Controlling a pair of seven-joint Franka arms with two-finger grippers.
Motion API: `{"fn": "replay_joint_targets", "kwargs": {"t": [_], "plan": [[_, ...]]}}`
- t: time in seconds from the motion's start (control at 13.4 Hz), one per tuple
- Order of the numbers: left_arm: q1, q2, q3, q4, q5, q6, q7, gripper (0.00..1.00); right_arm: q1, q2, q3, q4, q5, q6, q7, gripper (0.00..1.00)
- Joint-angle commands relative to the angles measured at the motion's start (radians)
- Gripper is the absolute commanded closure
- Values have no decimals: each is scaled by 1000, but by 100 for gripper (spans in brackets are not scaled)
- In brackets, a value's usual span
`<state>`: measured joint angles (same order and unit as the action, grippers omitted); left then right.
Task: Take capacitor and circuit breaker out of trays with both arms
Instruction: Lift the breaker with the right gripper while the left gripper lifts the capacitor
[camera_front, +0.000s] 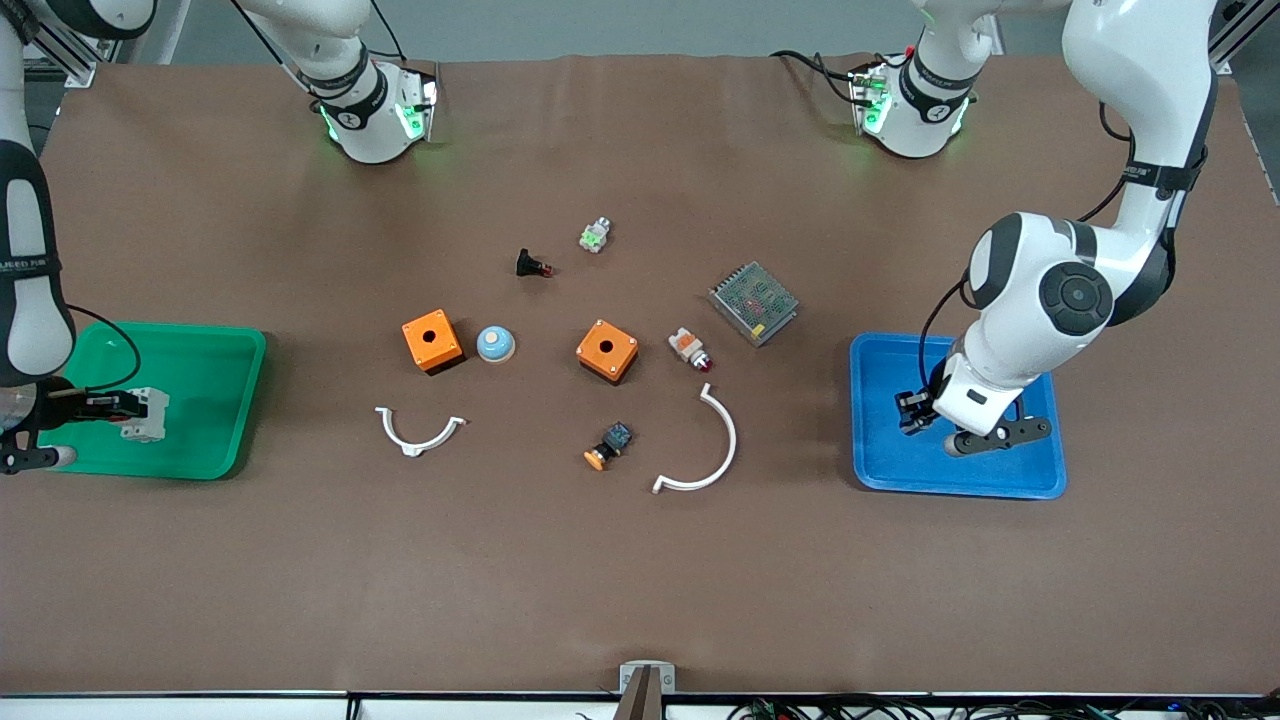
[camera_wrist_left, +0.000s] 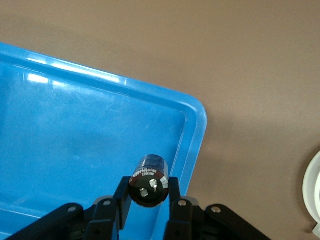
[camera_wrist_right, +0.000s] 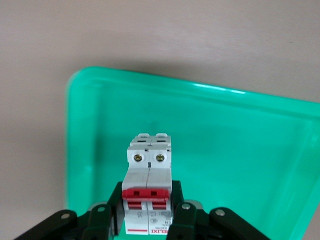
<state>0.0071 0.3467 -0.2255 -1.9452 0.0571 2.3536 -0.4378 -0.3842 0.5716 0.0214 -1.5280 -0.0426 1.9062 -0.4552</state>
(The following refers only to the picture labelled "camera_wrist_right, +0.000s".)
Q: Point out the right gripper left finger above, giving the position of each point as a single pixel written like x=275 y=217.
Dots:
x=100 y=220

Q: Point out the green plastic tray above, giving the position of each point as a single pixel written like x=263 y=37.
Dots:
x=225 y=150

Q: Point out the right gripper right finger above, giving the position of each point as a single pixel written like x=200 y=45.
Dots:
x=186 y=220

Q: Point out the white circuit breaker red switch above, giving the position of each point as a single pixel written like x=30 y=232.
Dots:
x=147 y=175

